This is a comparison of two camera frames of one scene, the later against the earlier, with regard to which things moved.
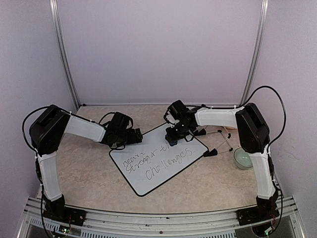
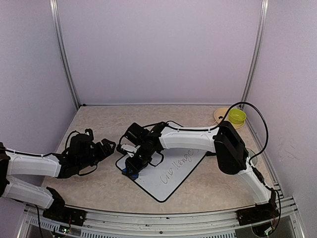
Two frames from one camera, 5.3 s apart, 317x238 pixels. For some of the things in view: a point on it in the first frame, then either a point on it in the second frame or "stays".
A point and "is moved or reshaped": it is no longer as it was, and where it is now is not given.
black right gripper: x=168 y=130 to x=133 y=166
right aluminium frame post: x=260 y=51 stays
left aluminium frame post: x=54 y=8 stays
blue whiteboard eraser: x=168 y=136 is moved or reshaped
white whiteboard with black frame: x=145 y=163 is moved or reshaped
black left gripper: x=133 y=140 to x=104 y=154
